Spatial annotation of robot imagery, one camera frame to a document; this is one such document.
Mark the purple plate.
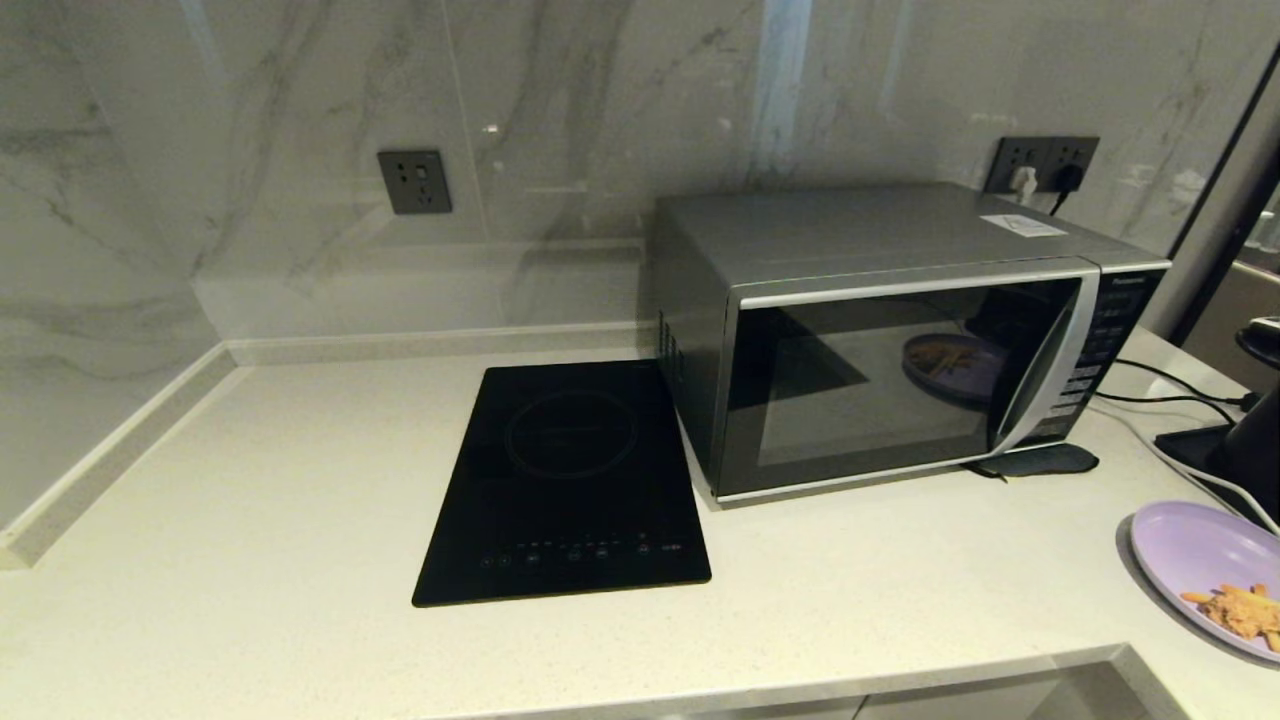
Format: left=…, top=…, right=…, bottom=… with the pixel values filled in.
left=1130, top=501, right=1280, bottom=664

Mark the fried chicken piece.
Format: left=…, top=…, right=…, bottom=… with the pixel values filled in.
left=1200, top=585, right=1280, bottom=646

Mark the silver microwave oven body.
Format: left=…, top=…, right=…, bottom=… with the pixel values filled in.
left=652, top=182, right=1173, bottom=506

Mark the white paper sheet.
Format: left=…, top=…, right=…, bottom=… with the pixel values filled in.
left=980, top=214, right=1069, bottom=239

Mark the black pad under microwave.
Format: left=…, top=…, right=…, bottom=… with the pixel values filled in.
left=965, top=444, right=1101, bottom=479

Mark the black induction cooktop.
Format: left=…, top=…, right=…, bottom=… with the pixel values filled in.
left=412, top=360, right=713, bottom=608

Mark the grey cabinet front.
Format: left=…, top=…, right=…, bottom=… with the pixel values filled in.
left=858, top=660, right=1136, bottom=720
left=640, top=688, right=866, bottom=720

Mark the black power plug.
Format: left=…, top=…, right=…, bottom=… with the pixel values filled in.
left=1048, top=164, right=1085, bottom=217

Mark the black flat appliance base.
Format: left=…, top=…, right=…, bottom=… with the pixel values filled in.
left=1155, top=425, right=1238, bottom=471

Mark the grey single wall socket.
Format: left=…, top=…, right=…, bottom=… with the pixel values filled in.
left=378, top=150, right=453, bottom=216

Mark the grey double wall socket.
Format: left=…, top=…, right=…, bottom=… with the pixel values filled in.
left=985, top=136, right=1101, bottom=196

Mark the thin black power cable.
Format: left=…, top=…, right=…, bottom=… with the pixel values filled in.
left=1092, top=392, right=1238, bottom=426
left=1112, top=358, right=1263, bottom=409

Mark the dark window frame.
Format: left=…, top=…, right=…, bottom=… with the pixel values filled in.
left=1168, top=45, right=1280, bottom=346

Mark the white power cable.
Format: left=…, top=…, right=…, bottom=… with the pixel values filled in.
left=1095, top=405, right=1280, bottom=536

